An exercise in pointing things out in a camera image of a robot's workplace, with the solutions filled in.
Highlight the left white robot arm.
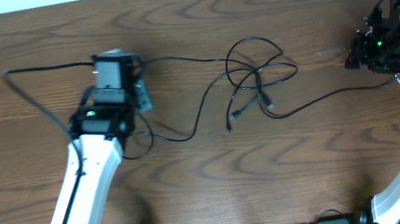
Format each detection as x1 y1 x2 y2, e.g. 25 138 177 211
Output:
2 49 149 224

